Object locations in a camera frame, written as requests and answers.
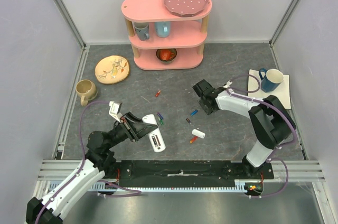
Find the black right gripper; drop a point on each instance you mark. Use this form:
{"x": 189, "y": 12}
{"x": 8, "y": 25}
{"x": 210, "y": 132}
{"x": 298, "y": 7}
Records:
{"x": 205, "y": 97}

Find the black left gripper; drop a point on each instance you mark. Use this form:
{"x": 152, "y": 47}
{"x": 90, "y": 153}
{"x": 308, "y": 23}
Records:
{"x": 137, "y": 130}

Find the white remote control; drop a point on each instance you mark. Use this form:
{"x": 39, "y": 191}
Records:
{"x": 155, "y": 136}

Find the white battery cover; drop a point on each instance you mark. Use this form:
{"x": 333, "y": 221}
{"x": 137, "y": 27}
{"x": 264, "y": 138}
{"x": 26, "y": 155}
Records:
{"x": 198, "y": 133}

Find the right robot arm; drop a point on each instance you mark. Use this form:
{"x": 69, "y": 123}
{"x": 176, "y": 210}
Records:
{"x": 271, "y": 122}

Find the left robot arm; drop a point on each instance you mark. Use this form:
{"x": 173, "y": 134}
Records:
{"x": 98, "y": 162}

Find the blue battery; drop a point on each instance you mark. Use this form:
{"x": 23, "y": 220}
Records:
{"x": 194, "y": 112}

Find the green battery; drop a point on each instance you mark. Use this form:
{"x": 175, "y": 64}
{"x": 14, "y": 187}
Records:
{"x": 160, "y": 121}

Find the red orange battery near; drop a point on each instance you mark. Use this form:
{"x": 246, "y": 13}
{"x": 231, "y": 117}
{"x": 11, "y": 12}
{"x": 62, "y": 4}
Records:
{"x": 193, "y": 139}

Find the red mug in bowl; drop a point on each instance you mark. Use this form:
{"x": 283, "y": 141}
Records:
{"x": 166, "y": 54}

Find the yellow floral plate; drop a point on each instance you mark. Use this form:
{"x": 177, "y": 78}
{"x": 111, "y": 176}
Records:
{"x": 112, "y": 69}

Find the beige mug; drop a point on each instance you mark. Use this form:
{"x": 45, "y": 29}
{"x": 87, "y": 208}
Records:
{"x": 87, "y": 91}

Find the dark bowl on shelf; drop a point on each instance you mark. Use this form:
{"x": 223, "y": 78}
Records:
{"x": 166, "y": 62}

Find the dark blue mug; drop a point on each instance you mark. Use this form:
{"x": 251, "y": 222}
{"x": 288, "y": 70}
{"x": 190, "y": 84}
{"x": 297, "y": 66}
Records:
{"x": 270, "y": 79}

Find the pink three-tier shelf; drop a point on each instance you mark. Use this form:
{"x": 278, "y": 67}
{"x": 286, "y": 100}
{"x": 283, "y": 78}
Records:
{"x": 187, "y": 36}

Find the white square plate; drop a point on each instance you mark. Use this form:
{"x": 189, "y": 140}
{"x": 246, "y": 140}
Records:
{"x": 282, "y": 91}

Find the light blue mug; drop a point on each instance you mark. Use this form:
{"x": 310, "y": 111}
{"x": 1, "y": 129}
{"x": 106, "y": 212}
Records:
{"x": 163, "y": 29}

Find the grey mug on shelf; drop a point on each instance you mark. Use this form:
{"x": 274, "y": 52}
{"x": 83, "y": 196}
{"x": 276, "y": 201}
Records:
{"x": 142, "y": 30}

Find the pink dotted plate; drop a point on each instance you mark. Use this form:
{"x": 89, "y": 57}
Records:
{"x": 186, "y": 8}

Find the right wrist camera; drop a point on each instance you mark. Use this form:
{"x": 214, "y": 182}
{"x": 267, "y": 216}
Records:
{"x": 227, "y": 84}

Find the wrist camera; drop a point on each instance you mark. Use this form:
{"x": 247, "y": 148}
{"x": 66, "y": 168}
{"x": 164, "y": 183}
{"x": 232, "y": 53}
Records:
{"x": 114, "y": 110}
{"x": 227, "y": 84}

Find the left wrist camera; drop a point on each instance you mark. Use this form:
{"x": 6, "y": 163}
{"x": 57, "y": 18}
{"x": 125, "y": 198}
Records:
{"x": 114, "y": 110}

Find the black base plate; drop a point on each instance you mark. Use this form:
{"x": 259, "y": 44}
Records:
{"x": 182, "y": 174}

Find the white cable duct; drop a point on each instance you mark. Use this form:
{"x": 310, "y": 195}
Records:
{"x": 238, "y": 187}

